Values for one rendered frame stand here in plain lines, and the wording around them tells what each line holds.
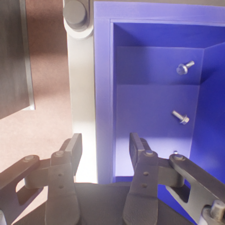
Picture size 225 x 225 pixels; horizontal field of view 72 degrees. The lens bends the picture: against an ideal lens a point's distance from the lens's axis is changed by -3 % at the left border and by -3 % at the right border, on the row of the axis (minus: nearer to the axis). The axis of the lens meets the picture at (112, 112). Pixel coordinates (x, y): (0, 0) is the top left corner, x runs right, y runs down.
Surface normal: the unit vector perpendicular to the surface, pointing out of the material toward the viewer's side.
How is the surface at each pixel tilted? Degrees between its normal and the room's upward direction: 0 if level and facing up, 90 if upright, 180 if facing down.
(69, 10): 0
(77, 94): 0
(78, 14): 0
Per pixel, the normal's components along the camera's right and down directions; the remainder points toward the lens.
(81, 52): 0.03, 0.25
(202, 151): -0.99, 0.03
